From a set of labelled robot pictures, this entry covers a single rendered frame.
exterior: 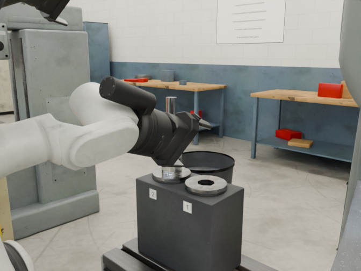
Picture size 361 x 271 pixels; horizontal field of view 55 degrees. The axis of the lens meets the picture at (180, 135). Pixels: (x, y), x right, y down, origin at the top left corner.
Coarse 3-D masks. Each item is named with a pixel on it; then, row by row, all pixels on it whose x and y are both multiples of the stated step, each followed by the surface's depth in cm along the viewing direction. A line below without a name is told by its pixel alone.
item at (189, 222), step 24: (144, 192) 78; (168, 192) 73; (192, 192) 70; (216, 192) 69; (240, 192) 73; (144, 216) 79; (168, 216) 74; (192, 216) 69; (216, 216) 67; (240, 216) 74; (144, 240) 81; (168, 240) 75; (192, 240) 70; (216, 240) 68; (240, 240) 76; (168, 264) 77; (192, 264) 72; (216, 264) 70
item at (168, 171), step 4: (180, 156) 77; (180, 160) 78; (164, 168) 77; (168, 168) 77; (172, 168) 77; (176, 168) 77; (180, 168) 78; (164, 172) 78; (168, 172) 77; (172, 172) 77; (176, 172) 77; (180, 172) 78
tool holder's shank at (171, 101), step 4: (168, 100) 74; (172, 100) 74; (176, 100) 75; (168, 104) 75; (172, 104) 75; (176, 104) 75; (168, 108) 75; (172, 108) 75; (176, 108) 76; (168, 112) 75; (172, 112) 75; (176, 112) 76
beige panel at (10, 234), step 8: (0, 184) 175; (0, 192) 175; (0, 200) 176; (8, 200) 179; (0, 208) 176; (8, 208) 180; (0, 216) 177; (8, 216) 180; (0, 224) 177; (8, 224) 181; (0, 232) 178; (8, 232) 182
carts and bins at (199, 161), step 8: (184, 152) 271; (192, 152) 274; (200, 152) 274; (208, 152) 274; (216, 152) 271; (184, 160) 271; (192, 160) 274; (200, 160) 275; (208, 160) 274; (216, 160) 271; (224, 160) 266; (232, 160) 256; (192, 168) 271; (200, 168) 271; (208, 168) 271; (216, 168) 271; (224, 168) 233; (232, 168) 244; (216, 176) 232; (224, 176) 236; (232, 176) 248
